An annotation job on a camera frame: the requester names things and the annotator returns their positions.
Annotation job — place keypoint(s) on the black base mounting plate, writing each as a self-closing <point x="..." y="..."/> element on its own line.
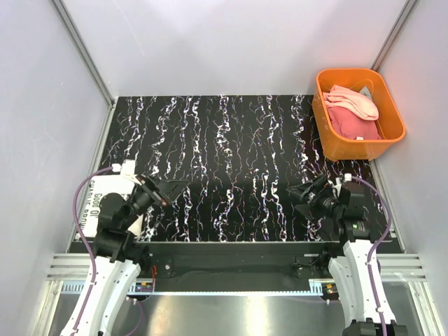
<point x="233" y="282"/>

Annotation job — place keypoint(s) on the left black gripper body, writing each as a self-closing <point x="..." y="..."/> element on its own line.
<point x="146" y="194"/>

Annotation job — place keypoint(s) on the dark pink t-shirt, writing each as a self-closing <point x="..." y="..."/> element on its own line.
<point x="350" y="126"/>

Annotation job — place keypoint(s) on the orange plastic bin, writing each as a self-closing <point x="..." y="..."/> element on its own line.
<point x="390" y="125"/>

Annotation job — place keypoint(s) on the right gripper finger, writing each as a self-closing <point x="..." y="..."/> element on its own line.
<point x="305" y="192"/>
<point x="312" y="213"/>

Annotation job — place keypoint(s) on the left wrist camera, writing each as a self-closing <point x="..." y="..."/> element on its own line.
<point x="127" y="171"/>

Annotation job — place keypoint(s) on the grey t-shirt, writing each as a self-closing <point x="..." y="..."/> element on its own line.
<point x="366" y="92"/>

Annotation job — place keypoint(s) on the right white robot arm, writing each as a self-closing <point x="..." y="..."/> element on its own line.
<point x="353" y="266"/>

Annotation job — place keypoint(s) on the folded white printed t-shirt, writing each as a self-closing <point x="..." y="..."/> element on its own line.
<point x="92" y="199"/>

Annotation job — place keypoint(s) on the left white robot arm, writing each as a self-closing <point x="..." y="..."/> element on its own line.
<point x="116" y="257"/>

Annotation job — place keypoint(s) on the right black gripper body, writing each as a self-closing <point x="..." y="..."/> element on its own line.
<point x="325" y="199"/>

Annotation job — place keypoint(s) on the salmon pink t-shirt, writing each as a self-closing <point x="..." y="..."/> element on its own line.
<point x="355" y="102"/>

